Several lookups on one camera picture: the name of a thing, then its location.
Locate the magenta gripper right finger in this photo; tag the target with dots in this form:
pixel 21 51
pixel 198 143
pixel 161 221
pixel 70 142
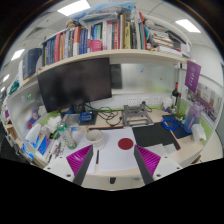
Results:
pixel 147 162

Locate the white wooden bookshelf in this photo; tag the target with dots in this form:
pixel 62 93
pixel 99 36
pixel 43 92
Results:
pixel 133 70

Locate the clear plastic water bottle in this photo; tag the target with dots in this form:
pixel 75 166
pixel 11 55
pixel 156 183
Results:
pixel 66 135

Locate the stack of books right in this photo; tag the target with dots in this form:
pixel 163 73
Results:
pixel 166 40

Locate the purple translucent water bottle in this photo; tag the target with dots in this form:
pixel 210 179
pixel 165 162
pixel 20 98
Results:
pixel 193 117

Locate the black pen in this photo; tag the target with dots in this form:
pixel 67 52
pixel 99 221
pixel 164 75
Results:
pixel 97 157

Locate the blue tissue box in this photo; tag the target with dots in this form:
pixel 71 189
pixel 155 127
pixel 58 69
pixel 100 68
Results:
pixel 39 146

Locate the white paper sheet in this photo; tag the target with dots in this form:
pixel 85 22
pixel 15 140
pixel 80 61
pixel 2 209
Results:
pixel 111 157

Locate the red round coaster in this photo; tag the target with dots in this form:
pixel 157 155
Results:
pixel 125 144

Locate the row of books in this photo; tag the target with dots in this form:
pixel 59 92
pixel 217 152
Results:
pixel 99 32

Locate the blue electronic box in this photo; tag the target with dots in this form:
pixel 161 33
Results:
pixel 86 116

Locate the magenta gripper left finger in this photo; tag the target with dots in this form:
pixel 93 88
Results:
pixel 79 162

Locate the purple hanging pennant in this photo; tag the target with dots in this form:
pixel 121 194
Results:
pixel 192 75

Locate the black computer monitor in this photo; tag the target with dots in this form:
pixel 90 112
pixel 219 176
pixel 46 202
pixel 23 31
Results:
pixel 76 83

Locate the grey metal laptop stand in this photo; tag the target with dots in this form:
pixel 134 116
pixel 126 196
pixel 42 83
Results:
pixel 136 116

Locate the white tissue pack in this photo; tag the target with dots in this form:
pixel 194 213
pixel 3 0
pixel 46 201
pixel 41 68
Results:
pixel 198 133

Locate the black desk mat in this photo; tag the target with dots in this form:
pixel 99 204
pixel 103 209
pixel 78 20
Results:
pixel 153 135

